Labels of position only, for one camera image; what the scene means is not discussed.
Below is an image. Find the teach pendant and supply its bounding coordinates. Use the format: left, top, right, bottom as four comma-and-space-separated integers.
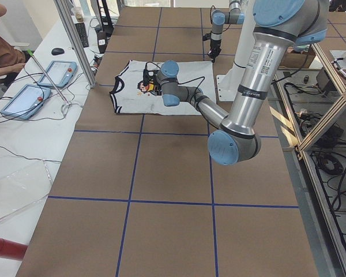
46, 60, 77, 88
0, 84, 51, 120

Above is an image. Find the clear plastic bag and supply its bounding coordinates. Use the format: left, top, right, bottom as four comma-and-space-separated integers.
0, 161, 52, 224

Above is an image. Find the black computer mouse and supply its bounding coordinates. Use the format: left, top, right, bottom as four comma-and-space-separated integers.
51, 47, 65, 56

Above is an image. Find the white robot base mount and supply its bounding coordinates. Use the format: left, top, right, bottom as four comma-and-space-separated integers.
217, 19, 248, 102

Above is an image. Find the black keyboard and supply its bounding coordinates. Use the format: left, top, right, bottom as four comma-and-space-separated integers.
74, 23, 89, 48

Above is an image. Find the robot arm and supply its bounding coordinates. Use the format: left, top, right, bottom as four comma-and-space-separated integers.
143, 1, 329, 166
202, 0, 245, 63

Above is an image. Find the aluminium frame post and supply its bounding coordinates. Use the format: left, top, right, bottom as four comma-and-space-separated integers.
54, 0, 96, 88

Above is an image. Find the near teach pendant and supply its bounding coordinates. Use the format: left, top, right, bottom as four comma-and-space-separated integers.
0, 84, 51, 120

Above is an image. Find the red cylinder bottle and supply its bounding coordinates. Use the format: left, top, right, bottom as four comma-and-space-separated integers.
0, 238, 28, 261

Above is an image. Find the far teach pendant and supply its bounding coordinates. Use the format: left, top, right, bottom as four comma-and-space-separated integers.
46, 60, 77, 88

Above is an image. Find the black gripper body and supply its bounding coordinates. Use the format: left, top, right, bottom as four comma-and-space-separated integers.
208, 39, 221, 58
142, 69, 161, 96

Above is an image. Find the grey cartoon print t-shirt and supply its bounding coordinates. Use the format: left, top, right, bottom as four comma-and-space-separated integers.
110, 60, 216, 115

